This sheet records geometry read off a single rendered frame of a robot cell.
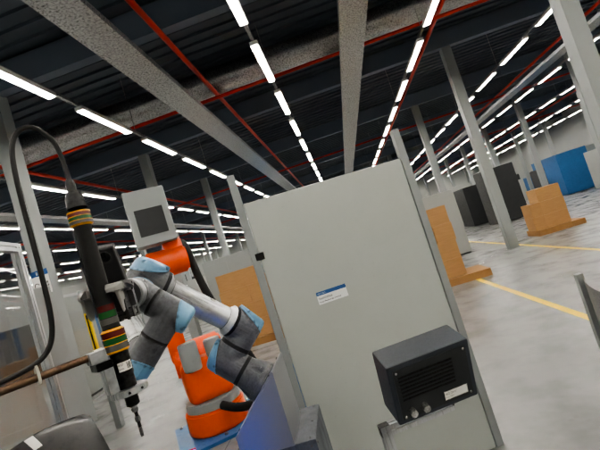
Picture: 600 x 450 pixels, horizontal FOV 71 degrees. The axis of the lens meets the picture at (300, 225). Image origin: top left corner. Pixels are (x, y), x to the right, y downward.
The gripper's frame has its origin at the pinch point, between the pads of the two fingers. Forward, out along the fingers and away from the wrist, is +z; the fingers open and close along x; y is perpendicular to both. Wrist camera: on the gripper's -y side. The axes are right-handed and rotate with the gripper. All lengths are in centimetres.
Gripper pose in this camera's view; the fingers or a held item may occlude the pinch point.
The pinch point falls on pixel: (94, 290)
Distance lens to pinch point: 88.6
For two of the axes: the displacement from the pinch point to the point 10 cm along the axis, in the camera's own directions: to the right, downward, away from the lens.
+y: 3.0, 9.5, -0.5
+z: 1.4, -1.0, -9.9
